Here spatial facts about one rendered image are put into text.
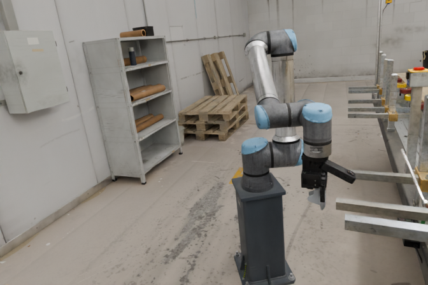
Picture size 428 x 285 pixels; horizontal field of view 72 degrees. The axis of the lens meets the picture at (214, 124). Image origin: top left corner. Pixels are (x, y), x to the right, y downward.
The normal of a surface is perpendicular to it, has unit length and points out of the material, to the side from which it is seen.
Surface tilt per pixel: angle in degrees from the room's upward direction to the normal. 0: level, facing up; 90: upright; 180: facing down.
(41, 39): 90
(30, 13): 90
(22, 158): 90
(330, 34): 90
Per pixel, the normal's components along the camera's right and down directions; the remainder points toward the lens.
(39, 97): 0.92, 0.01
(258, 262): 0.15, 0.26
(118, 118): -0.37, 0.29
